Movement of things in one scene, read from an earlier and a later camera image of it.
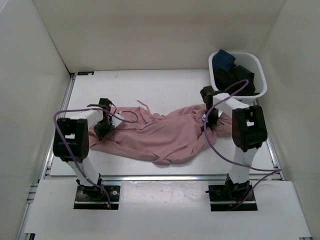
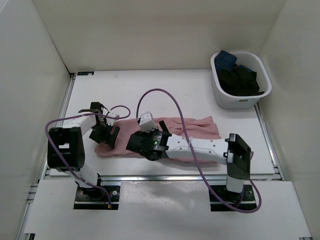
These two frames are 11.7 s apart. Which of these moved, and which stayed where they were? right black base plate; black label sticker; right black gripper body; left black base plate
Moved: right black gripper body
Stayed: black label sticker; right black base plate; left black base plate
